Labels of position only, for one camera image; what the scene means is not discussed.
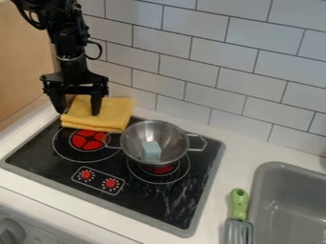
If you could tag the light blue block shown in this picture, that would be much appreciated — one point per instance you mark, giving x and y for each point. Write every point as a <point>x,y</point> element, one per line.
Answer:
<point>151,152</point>

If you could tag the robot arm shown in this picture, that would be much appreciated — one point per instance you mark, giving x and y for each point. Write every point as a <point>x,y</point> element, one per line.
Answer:
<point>63,24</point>

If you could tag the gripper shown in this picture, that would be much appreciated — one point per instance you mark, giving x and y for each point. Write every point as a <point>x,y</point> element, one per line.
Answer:
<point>74,76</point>

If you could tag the yellow cloth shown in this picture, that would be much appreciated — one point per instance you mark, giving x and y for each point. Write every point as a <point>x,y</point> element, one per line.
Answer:
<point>110,116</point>

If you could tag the toy stove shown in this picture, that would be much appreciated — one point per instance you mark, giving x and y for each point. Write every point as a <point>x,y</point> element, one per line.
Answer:
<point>127,187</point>

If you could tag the silver pot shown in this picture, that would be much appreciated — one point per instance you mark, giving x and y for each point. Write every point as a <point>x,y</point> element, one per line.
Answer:
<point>159,139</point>

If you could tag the toy sink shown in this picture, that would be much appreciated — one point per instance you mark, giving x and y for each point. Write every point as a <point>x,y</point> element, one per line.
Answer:
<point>288,206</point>

